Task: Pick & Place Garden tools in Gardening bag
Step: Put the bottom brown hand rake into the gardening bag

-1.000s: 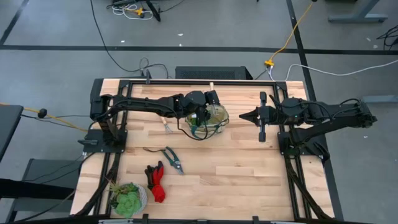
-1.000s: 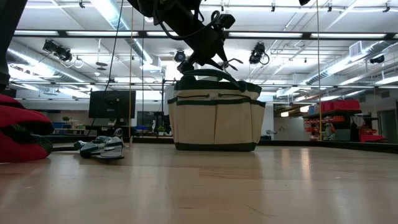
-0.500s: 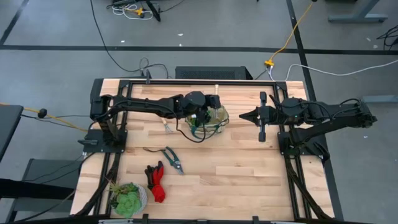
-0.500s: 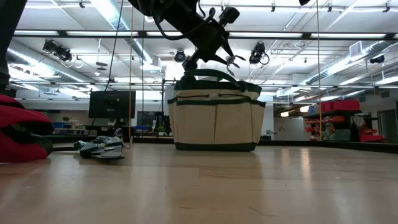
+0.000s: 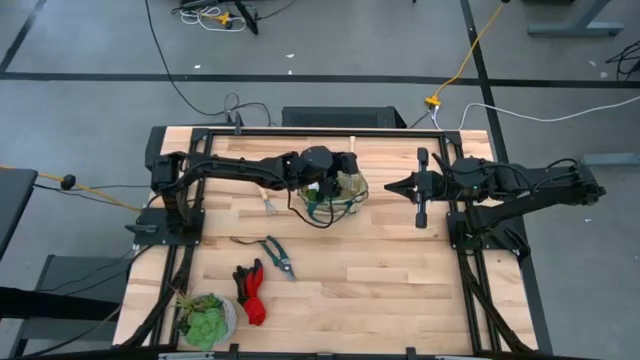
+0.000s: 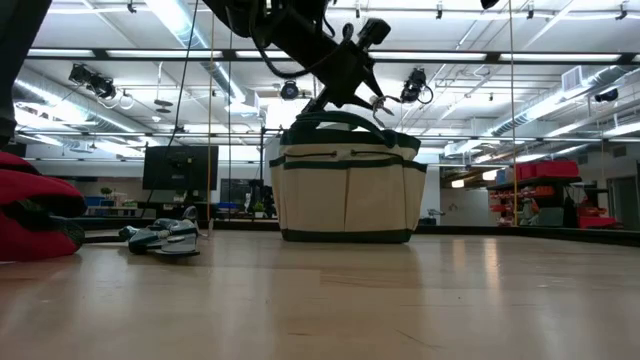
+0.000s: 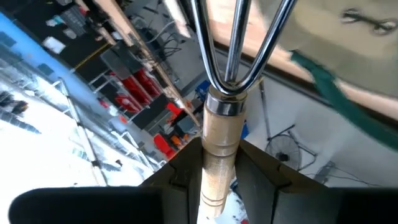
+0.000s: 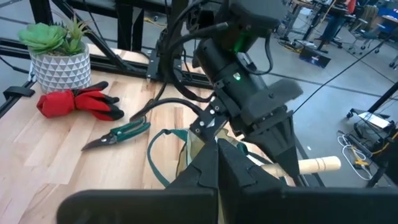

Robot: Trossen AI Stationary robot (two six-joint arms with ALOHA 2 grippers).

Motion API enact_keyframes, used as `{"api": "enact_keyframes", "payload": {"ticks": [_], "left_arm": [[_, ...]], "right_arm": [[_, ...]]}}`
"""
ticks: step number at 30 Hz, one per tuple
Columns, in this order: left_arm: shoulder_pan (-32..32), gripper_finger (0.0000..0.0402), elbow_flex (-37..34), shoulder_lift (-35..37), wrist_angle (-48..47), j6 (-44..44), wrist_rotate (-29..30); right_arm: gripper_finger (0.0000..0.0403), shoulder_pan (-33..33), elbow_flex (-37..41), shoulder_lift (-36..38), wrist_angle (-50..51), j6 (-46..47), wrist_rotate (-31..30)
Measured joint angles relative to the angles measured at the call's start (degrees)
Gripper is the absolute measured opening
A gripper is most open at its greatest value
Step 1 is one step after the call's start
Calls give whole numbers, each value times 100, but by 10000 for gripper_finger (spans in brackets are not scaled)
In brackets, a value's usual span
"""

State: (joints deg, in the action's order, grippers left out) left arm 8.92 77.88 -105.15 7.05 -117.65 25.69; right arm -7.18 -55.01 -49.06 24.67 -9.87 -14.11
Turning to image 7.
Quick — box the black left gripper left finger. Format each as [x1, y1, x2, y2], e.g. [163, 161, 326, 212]
[139, 136, 205, 224]

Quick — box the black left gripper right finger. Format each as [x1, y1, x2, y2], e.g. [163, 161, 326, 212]
[234, 139, 327, 224]

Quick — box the wooden-handled hand rake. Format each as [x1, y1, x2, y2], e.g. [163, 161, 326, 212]
[190, 0, 299, 218]

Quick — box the beige green-trimmed gardening bag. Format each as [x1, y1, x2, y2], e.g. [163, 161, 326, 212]
[256, 0, 398, 153]

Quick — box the black floor fan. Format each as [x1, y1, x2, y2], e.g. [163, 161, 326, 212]
[265, 124, 318, 172]

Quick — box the shelf with red bins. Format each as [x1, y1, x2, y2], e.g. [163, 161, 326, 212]
[90, 67, 187, 159]

